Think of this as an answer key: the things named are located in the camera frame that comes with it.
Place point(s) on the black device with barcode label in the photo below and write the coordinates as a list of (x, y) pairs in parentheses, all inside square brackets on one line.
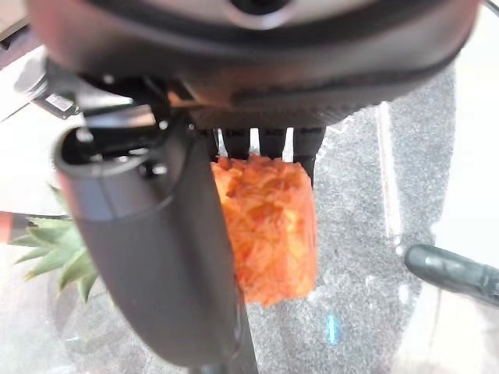
[(56, 103)]

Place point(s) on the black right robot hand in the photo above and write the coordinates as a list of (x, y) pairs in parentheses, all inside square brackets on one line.
[(163, 249)]

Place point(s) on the orange pineapple with green crown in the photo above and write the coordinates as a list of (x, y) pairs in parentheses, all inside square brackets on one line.
[(273, 233)]

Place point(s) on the red cylindrical object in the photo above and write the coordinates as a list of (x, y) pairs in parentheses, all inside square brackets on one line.
[(5, 227)]

